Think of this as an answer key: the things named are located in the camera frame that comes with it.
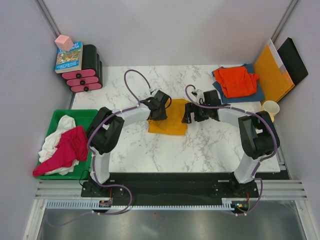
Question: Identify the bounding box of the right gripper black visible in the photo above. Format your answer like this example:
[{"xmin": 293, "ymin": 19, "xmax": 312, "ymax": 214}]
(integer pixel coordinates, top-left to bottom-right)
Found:
[{"xmin": 182, "ymin": 100, "xmax": 210, "ymax": 124}]

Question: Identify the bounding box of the yellow t shirt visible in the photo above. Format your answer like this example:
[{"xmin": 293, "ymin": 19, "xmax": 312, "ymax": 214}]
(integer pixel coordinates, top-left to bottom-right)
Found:
[{"xmin": 148, "ymin": 98, "xmax": 189, "ymax": 136}]

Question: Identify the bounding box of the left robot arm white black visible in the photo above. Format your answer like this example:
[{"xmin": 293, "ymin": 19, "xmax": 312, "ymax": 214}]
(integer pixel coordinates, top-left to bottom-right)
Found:
[{"xmin": 86, "ymin": 90, "xmax": 172, "ymax": 197}]

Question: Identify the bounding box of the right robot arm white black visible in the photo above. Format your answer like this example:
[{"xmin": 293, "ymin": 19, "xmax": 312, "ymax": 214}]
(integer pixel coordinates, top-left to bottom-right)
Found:
[{"xmin": 181, "ymin": 89, "xmax": 280, "ymax": 197}]

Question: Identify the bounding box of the orange folded t shirt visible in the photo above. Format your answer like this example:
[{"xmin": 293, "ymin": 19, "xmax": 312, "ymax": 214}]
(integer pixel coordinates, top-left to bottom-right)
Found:
[{"xmin": 213, "ymin": 66, "xmax": 260, "ymax": 98}]

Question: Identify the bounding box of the blue folded t shirt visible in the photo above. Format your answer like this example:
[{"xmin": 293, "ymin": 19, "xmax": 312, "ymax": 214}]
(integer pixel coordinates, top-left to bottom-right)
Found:
[{"xmin": 212, "ymin": 64, "xmax": 265, "ymax": 104}]

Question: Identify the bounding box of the yellow mug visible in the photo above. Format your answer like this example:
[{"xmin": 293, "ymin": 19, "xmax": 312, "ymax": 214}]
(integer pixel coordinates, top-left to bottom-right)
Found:
[{"xmin": 261, "ymin": 100, "xmax": 280, "ymax": 122}]

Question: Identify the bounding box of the green plastic bin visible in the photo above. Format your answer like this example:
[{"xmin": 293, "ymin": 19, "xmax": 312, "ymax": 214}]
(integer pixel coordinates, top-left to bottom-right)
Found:
[{"xmin": 37, "ymin": 109, "xmax": 98, "ymax": 180}]

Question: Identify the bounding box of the black pink drawer organizer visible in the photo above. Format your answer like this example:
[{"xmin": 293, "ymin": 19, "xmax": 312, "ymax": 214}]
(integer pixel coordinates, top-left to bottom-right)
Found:
[{"xmin": 61, "ymin": 44, "xmax": 103, "ymax": 93}]

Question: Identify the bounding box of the orange padded envelope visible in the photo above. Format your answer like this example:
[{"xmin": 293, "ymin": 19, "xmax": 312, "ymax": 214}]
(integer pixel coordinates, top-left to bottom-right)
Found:
[{"xmin": 253, "ymin": 40, "xmax": 295, "ymax": 103}]

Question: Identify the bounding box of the magenta t shirt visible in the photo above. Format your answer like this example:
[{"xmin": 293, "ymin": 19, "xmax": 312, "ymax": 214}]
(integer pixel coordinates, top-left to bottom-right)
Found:
[{"xmin": 32, "ymin": 126, "xmax": 88, "ymax": 177}]

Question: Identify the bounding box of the white t shirt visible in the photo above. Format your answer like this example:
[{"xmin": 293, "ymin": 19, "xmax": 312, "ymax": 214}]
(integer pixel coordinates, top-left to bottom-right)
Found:
[{"xmin": 38, "ymin": 115, "xmax": 79, "ymax": 176}]

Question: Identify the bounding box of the colourful paperback book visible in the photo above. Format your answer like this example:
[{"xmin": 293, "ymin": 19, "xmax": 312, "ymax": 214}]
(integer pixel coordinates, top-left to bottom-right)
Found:
[{"xmin": 55, "ymin": 41, "xmax": 83, "ymax": 74}]

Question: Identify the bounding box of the black flat board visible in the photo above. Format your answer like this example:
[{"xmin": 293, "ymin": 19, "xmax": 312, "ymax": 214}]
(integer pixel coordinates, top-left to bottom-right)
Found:
[{"xmin": 277, "ymin": 37, "xmax": 309, "ymax": 86}]

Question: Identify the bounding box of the pink cube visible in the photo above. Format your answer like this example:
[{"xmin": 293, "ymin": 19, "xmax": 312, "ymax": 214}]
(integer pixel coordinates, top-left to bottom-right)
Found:
[{"xmin": 54, "ymin": 34, "xmax": 74, "ymax": 52}]

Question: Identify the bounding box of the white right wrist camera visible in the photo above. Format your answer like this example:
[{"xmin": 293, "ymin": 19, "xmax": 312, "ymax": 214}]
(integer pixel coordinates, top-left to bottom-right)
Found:
[{"xmin": 191, "ymin": 89, "xmax": 205, "ymax": 105}]

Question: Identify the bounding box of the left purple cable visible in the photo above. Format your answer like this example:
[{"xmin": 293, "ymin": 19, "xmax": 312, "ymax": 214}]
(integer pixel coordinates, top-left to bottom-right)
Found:
[{"xmin": 87, "ymin": 69, "xmax": 152, "ymax": 215}]

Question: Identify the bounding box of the purple cable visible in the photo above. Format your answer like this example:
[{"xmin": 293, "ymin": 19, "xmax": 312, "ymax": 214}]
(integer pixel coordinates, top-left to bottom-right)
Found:
[
  {"xmin": 87, "ymin": 69, "xmax": 152, "ymax": 215},
  {"xmin": 184, "ymin": 84, "xmax": 279, "ymax": 217}
]

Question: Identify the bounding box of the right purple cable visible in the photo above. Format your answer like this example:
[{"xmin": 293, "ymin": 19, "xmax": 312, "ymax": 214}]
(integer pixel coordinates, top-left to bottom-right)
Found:
[{"xmin": 184, "ymin": 84, "xmax": 279, "ymax": 217}]

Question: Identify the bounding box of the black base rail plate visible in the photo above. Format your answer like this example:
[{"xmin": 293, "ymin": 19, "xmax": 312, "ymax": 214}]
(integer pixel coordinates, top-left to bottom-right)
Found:
[{"xmin": 81, "ymin": 172, "xmax": 259, "ymax": 207}]

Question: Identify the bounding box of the white cable duct strip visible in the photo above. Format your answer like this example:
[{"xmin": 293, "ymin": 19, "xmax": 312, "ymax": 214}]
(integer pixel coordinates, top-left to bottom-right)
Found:
[{"xmin": 45, "ymin": 198, "xmax": 242, "ymax": 211}]

